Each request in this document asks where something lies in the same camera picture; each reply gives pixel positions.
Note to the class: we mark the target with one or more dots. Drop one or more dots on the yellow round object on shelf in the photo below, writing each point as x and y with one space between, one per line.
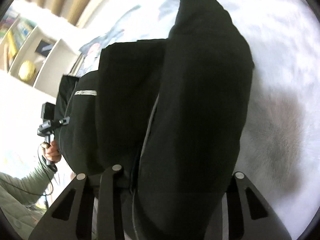
27 71

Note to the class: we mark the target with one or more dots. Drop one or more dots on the black jacket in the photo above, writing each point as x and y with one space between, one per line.
171 113

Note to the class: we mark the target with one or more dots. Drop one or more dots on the left forearm green sleeve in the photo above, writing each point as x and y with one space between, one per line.
17 195

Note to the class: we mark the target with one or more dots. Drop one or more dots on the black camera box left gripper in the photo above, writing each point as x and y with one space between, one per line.
47 111

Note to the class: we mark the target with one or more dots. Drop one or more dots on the white bookshelf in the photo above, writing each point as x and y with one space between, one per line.
46 47

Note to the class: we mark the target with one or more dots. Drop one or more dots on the grey pink floral blanket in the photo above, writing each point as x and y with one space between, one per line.
280 141

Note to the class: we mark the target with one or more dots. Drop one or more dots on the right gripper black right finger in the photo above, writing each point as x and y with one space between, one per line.
246 213

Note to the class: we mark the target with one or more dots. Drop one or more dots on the left hand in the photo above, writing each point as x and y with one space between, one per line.
51 152

